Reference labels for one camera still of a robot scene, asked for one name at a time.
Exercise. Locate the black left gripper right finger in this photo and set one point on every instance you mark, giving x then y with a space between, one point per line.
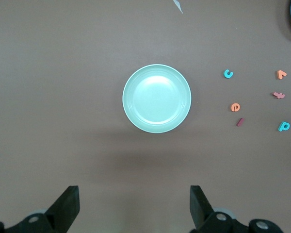
200 208

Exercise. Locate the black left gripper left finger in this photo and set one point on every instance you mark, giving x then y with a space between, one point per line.
68 206

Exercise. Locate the maroon foam letter l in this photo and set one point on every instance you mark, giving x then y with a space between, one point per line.
239 122

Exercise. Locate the orange foam letter e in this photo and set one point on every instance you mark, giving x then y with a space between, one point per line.
233 107

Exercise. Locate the teal foam letter c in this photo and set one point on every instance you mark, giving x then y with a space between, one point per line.
226 74

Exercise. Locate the teal foam letter p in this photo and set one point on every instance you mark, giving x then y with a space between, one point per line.
281 127

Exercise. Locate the pale green plate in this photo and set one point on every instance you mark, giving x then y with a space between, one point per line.
156 98

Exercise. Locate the salmon foam letter f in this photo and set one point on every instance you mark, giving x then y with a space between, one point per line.
279 95

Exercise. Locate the orange foam letter v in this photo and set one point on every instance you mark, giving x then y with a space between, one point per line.
279 74

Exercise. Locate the white paper scrap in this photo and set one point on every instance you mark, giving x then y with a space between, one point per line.
178 5

